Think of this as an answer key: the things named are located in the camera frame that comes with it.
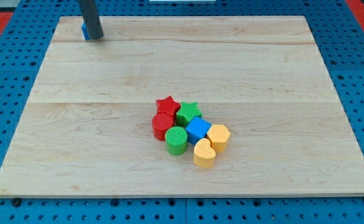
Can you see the yellow hexagon block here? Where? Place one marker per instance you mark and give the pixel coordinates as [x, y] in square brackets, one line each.
[219, 136]

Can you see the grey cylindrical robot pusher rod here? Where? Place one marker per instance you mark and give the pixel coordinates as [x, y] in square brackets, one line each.
[91, 18]

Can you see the red star block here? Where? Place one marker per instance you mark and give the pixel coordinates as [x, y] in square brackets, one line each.
[168, 106]

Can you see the light wooden board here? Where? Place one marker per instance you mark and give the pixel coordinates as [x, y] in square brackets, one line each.
[85, 131]

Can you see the yellow heart block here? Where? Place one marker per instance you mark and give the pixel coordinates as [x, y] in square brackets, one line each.
[204, 154]

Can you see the green cylinder block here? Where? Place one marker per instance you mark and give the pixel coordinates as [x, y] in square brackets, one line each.
[176, 140]

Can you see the green star block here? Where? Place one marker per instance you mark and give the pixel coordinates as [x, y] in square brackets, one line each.
[187, 112]

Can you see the small blue block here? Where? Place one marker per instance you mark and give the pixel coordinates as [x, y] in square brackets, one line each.
[85, 32]

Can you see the blue cube block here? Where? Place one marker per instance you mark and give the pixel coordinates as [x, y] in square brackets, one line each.
[197, 129]

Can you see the red cylinder block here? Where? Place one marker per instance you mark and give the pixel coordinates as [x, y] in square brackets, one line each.
[161, 122]

